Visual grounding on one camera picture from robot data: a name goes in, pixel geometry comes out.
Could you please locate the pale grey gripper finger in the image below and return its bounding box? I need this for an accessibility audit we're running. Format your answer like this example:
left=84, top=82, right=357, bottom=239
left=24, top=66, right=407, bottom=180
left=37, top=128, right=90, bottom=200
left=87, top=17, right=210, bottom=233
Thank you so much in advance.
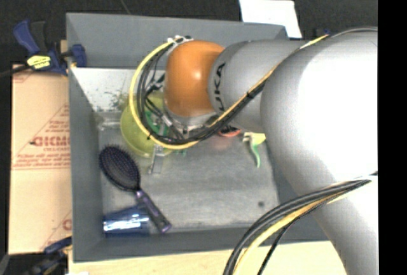
left=147, top=144, right=165, bottom=175

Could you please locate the dark purple hairbrush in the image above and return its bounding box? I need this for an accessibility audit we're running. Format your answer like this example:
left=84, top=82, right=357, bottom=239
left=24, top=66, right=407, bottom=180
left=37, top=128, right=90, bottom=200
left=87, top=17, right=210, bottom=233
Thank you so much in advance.
left=98, top=145, right=173, bottom=234

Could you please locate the grey metal bin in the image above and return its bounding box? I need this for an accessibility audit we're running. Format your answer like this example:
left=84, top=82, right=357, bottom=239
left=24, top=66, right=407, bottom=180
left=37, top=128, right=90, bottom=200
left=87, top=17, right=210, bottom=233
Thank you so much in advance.
left=65, top=12, right=330, bottom=262

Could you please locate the yellow-green plastic cup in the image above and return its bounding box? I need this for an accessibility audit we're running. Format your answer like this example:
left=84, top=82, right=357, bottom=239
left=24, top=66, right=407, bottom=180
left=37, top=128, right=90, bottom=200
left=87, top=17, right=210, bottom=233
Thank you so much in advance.
left=120, top=91, right=172, bottom=159

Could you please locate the small red-orange object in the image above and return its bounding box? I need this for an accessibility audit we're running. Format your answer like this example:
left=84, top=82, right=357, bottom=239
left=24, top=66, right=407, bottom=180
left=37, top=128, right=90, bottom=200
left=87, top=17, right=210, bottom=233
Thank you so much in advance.
left=217, top=126, right=242, bottom=138

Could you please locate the shiny blue metal cup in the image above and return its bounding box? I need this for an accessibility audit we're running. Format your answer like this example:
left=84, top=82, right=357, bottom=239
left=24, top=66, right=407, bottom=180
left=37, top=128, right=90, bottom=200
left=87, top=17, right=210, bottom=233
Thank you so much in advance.
left=101, top=205, right=151, bottom=234

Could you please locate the green and white spray bottle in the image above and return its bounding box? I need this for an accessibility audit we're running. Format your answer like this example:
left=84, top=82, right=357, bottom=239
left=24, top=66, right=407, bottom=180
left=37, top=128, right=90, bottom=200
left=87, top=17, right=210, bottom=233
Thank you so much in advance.
left=242, top=131, right=267, bottom=169

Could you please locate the brown cardboard board, red print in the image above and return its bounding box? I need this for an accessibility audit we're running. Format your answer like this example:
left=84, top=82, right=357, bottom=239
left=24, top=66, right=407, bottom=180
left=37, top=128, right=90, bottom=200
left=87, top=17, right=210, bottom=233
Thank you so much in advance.
left=7, top=64, right=73, bottom=256

